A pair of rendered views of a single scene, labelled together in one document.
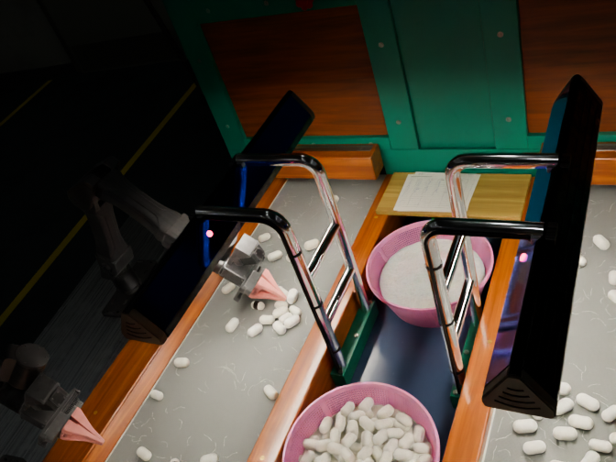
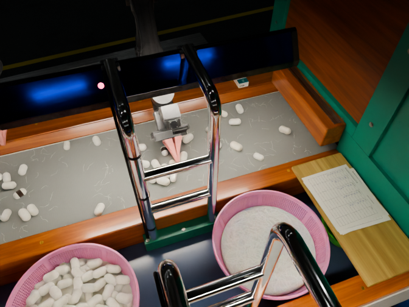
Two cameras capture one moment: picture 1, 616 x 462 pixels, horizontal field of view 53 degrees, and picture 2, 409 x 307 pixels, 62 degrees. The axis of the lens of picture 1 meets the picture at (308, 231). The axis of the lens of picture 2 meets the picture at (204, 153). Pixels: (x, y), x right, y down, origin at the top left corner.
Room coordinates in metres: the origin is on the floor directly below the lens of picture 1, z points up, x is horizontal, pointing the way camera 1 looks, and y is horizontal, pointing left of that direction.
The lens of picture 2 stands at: (0.56, -0.28, 1.49)
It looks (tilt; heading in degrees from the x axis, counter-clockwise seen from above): 50 degrees down; 34
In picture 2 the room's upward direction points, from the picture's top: straight up
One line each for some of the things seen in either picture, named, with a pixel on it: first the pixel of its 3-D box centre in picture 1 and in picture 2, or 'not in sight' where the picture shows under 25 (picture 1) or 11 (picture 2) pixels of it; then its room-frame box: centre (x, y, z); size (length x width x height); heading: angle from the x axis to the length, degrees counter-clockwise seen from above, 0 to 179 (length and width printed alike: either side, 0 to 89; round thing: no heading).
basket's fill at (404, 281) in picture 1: (432, 280); (266, 249); (0.93, -0.21, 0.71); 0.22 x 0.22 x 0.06
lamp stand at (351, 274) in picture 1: (293, 269); (168, 157); (0.91, 0.05, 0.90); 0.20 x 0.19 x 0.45; 143
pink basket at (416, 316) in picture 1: (431, 277); (267, 247); (0.93, -0.21, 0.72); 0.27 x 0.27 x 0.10
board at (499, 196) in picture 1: (452, 194); (352, 211); (1.11, -0.34, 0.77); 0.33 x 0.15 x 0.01; 53
